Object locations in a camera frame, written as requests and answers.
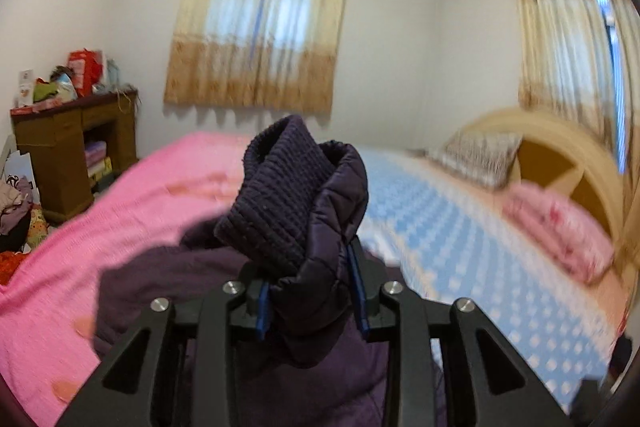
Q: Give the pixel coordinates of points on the white card box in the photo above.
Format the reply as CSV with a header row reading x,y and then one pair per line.
x,y
26,87

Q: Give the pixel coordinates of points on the red gift bag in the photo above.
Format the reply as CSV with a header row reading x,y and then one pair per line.
x,y
82,69

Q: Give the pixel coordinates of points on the stack of books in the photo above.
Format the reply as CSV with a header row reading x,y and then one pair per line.
x,y
97,159

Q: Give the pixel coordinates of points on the beige patterned window curtain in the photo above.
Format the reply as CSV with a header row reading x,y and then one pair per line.
x,y
260,32
555,32

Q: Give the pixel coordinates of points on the light blue bag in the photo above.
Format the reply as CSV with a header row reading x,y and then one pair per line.
x,y
111,74

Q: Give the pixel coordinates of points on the pink folded quilt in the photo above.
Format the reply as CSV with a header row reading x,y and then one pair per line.
x,y
560,227

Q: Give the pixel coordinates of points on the yellow wooden headboard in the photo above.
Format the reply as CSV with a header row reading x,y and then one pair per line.
x,y
545,157

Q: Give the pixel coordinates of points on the purple padded jacket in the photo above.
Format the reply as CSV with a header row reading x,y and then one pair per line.
x,y
280,207

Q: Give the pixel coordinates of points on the pile of clothes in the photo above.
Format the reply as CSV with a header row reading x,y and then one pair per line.
x,y
15,207

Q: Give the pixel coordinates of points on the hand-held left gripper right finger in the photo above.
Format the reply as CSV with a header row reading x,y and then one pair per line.
x,y
359,302

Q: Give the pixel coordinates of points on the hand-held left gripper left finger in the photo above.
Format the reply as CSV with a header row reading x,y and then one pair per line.
x,y
263,307

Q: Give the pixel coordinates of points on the grey patterned pillow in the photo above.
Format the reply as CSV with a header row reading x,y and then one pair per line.
x,y
477,157

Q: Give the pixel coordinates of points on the green cloth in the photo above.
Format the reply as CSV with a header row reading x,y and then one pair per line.
x,y
47,92

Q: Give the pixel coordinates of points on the white paper bag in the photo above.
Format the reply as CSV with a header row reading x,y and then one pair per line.
x,y
20,167

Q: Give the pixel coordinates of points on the brown wooden desk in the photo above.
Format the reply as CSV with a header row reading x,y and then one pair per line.
x,y
50,147

